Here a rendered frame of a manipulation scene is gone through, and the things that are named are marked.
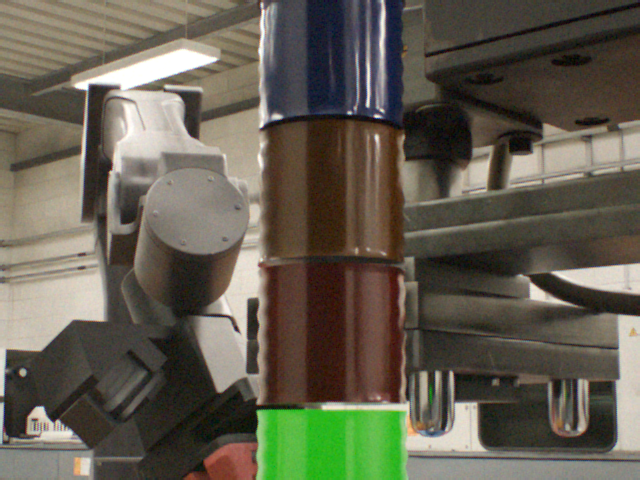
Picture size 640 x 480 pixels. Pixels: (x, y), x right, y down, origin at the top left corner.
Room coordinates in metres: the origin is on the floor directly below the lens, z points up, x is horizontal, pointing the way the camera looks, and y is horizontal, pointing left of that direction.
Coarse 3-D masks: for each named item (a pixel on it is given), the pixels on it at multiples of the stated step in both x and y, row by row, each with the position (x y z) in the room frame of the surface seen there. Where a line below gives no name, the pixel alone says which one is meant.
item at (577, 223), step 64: (448, 192) 0.58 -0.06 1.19; (512, 192) 0.52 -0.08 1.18; (576, 192) 0.50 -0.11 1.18; (448, 256) 0.54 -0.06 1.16; (512, 256) 0.54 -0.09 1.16; (576, 256) 0.54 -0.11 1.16; (256, 320) 0.57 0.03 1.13; (448, 320) 0.52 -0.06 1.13; (512, 320) 0.56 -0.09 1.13; (576, 320) 0.61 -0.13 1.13; (448, 384) 0.53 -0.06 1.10; (512, 384) 0.59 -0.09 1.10; (576, 384) 0.62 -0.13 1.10
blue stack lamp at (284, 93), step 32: (288, 0) 0.29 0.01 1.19; (320, 0) 0.29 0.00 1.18; (352, 0) 0.29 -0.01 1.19; (384, 0) 0.30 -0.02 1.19; (288, 32) 0.29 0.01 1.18; (320, 32) 0.29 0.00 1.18; (352, 32) 0.29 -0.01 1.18; (384, 32) 0.30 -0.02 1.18; (288, 64) 0.29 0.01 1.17; (320, 64) 0.29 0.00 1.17; (352, 64) 0.29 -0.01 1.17; (384, 64) 0.30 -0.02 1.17; (288, 96) 0.29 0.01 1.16; (320, 96) 0.29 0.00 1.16; (352, 96) 0.29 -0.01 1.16; (384, 96) 0.30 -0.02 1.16
